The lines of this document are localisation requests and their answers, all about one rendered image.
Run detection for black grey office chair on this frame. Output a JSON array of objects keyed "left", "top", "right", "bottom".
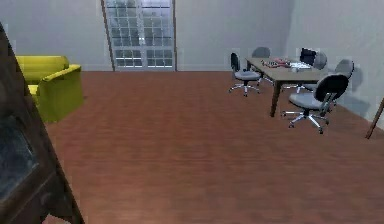
[
  {"left": 228, "top": 52, "right": 262, "bottom": 98},
  {"left": 251, "top": 46, "right": 275, "bottom": 86},
  {"left": 281, "top": 51, "right": 329, "bottom": 95},
  {"left": 302, "top": 59, "right": 355, "bottom": 93},
  {"left": 280, "top": 73, "right": 350, "bottom": 135}
]

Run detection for glass paned room door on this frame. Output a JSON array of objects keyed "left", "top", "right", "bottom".
[{"left": 100, "top": 0, "right": 178, "bottom": 72}]

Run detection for brown wooden table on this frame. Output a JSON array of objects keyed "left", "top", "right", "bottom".
[{"left": 245, "top": 57, "right": 329, "bottom": 118}]

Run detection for black laptop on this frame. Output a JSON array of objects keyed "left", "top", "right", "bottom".
[{"left": 289, "top": 47, "right": 318, "bottom": 70}]

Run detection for yellow sofa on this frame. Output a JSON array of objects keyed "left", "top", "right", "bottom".
[{"left": 15, "top": 55, "right": 85, "bottom": 124}]

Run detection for dark brown glass-front cabinet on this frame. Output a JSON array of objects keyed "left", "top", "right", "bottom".
[{"left": 0, "top": 21, "right": 86, "bottom": 224}]

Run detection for brown wooden furniture leg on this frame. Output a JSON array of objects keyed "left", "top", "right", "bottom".
[{"left": 365, "top": 97, "right": 384, "bottom": 140}]

